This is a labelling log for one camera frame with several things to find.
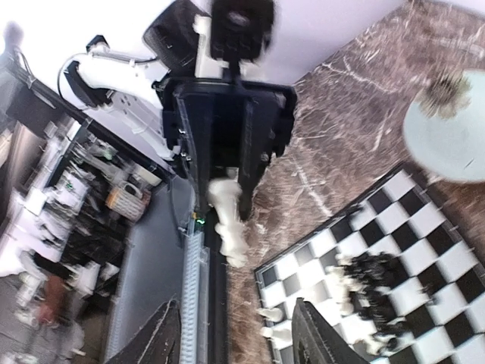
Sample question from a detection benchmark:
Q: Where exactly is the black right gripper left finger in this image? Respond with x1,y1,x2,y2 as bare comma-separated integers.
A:
107,300,181,364

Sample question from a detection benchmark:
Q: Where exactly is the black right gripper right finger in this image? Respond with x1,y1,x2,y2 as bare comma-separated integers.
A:
292,297,368,364

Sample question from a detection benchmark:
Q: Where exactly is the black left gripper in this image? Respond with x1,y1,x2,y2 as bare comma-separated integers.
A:
153,77,297,221

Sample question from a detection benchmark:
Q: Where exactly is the white chess piece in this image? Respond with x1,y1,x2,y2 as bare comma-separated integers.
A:
208,178,249,268

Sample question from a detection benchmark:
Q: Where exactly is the black grey chessboard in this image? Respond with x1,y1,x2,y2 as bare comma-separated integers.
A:
255,164,484,363

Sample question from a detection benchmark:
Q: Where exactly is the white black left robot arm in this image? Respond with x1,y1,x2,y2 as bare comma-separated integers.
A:
63,1,297,221

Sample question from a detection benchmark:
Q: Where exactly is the white chess pieces pile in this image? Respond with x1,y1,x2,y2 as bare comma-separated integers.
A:
255,254,403,363

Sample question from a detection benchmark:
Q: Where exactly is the black chess pieces pile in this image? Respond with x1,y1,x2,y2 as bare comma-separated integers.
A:
340,251,437,342

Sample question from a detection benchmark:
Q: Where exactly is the pale green flower plate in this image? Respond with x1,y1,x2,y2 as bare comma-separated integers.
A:
402,69,484,184

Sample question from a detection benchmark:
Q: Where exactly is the white slotted cable duct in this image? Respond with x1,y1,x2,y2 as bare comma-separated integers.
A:
179,219,210,364

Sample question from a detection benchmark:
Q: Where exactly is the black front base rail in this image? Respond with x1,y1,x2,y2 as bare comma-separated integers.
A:
162,174,232,364

